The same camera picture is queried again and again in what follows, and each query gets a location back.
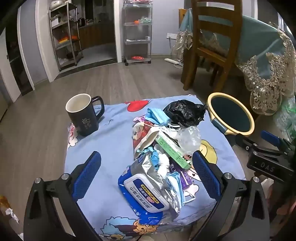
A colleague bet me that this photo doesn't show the purple packet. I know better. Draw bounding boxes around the purple packet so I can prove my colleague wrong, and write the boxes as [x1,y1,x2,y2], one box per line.
[170,162,195,193]

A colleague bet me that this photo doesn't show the cartoon printed blue cushion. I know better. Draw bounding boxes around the cartoon printed blue cushion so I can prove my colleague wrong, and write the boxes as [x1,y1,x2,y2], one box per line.
[63,94,247,241]

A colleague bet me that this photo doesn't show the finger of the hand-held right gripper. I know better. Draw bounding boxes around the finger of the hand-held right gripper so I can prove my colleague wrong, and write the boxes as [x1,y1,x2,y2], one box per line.
[261,130,296,154]
[235,136,260,154]

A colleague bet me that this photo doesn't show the blue bin with yellow rim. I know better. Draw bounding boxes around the blue bin with yellow rim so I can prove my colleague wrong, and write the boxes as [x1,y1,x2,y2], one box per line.
[206,92,255,136]

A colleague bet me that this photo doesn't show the red and white snack bag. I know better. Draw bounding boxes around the red and white snack bag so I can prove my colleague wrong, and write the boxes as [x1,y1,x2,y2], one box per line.
[132,120,160,160]

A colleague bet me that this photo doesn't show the white rolling trolley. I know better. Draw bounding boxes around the white rolling trolley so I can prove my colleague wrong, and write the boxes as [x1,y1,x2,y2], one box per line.
[122,0,153,65]

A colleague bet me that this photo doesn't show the green cardboard box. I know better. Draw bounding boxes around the green cardboard box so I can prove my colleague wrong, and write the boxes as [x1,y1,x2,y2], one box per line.
[155,131,192,169]

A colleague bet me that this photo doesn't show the blue wet wipes packet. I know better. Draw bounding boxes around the blue wet wipes packet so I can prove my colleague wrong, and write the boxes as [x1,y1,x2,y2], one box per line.
[118,171,181,226]

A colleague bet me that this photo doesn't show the yellow snack wrapper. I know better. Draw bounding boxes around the yellow snack wrapper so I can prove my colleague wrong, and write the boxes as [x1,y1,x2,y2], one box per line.
[0,195,11,210]

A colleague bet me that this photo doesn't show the blue face mask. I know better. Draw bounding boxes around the blue face mask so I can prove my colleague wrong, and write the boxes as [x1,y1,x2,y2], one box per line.
[168,173,197,205]
[145,108,182,133]

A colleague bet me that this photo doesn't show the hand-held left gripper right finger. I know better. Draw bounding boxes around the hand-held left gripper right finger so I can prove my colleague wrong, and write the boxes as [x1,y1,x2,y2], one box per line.
[192,151,271,241]

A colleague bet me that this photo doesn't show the wooden kitchen cabinet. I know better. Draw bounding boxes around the wooden kitchen cabinet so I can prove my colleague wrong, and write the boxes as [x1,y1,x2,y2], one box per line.
[79,23,116,49]

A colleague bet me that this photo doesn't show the blue wrapper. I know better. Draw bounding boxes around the blue wrapper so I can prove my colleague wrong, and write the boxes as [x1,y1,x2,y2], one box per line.
[136,148,158,161]

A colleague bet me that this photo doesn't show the orange plastic basket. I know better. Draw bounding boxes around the orange plastic basket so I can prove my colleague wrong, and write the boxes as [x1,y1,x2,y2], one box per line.
[58,35,77,44]

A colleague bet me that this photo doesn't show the black plastic bag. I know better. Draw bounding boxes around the black plastic bag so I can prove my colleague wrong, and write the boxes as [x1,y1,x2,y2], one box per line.
[163,100,208,128]

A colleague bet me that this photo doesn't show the silver foil packet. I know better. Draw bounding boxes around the silver foil packet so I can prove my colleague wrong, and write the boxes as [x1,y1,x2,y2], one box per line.
[131,153,181,216]

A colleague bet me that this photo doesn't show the crumpled white paper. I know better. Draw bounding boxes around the crumpled white paper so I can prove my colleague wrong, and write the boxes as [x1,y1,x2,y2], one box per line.
[5,208,21,224]

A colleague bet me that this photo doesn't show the clear plastic bag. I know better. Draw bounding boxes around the clear plastic bag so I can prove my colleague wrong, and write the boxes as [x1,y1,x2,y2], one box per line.
[178,126,201,154]

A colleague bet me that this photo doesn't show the white tissue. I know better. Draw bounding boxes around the white tissue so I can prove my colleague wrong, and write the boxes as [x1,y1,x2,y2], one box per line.
[154,151,171,174]

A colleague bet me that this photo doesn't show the teal lace tablecloth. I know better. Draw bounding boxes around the teal lace tablecloth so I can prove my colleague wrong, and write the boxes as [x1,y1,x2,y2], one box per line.
[172,8,296,116]

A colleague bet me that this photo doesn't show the black ceramic mug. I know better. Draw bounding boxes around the black ceramic mug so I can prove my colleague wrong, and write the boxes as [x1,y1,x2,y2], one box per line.
[65,93,105,137]

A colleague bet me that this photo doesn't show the metal shelf rack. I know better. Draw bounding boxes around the metal shelf rack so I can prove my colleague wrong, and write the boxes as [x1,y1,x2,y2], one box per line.
[49,1,84,71]

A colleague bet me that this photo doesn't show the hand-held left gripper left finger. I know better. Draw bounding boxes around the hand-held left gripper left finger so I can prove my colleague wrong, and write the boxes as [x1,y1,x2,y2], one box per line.
[23,151,102,241]

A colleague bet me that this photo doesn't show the clear plastic water bottle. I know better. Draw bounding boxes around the clear plastic water bottle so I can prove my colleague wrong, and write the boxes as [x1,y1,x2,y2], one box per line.
[274,97,296,142]

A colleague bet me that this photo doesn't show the wooden chair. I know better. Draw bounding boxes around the wooden chair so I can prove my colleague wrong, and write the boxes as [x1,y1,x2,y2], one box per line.
[180,0,243,92]

